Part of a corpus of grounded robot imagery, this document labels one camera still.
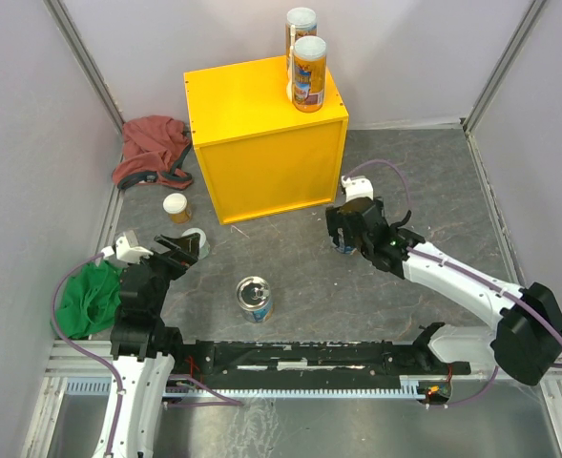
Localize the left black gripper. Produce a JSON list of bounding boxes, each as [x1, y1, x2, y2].
[[131, 232, 199, 314]]

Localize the blue soup can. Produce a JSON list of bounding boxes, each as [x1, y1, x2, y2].
[[236, 276, 274, 323], [332, 228, 355, 255]]

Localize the orange snack can with spoon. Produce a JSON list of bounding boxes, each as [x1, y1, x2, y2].
[[288, 35, 327, 113]]

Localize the tall snack can with spoon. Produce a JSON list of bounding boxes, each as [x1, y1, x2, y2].
[[285, 7, 318, 59]]

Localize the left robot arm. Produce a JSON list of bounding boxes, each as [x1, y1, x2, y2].
[[93, 231, 202, 457]]

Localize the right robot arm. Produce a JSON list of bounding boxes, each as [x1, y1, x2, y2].
[[325, 197, 562, 385]]

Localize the yellow wooden box counter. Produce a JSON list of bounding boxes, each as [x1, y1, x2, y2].
[[184, 56, 349, 224]]

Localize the small orange jar white lid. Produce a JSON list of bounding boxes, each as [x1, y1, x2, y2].
[[162, 193, 192, 224]]

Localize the blue soup can front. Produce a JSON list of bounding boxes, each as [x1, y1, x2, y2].
[[236, 276, 274, 323]]

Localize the red crumpled cloth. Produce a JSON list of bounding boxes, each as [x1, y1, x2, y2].
[[112, 115, 194, 191]]

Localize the green crumpled cloth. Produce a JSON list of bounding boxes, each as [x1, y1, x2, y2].
[[55, 260, 123, 340]]

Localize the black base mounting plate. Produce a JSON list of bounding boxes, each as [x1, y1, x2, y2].
[[172, 327, 471, 392]]

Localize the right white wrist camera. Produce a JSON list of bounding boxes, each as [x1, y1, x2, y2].
[[341, 176, 374, 202]]

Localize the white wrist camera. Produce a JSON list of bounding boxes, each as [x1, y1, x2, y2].
[[101, 230, 153, 264], [341, 176, 374, 202]]

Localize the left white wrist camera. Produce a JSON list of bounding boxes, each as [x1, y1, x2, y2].
[[101, 230, 153, 264]]

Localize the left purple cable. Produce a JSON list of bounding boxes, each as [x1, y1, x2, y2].
[[51, 252, 124, 458]]

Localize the right aluminium corner post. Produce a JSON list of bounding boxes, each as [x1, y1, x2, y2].
[[461, 0, 549, 133]]

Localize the aluminium corner post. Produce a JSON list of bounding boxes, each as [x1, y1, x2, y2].
[[43, 0, 124, 132], [461, 0, 549, 133]]

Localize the aluminium front frame rail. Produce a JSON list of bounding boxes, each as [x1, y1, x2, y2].
[[20, 337, 562, 458]]

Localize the light blue cable duct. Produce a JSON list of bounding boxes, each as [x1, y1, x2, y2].
[[65, 375, 427, 400]]

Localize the left aluminium corner post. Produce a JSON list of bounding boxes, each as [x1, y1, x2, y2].
[[43, 0, 124, 132]]

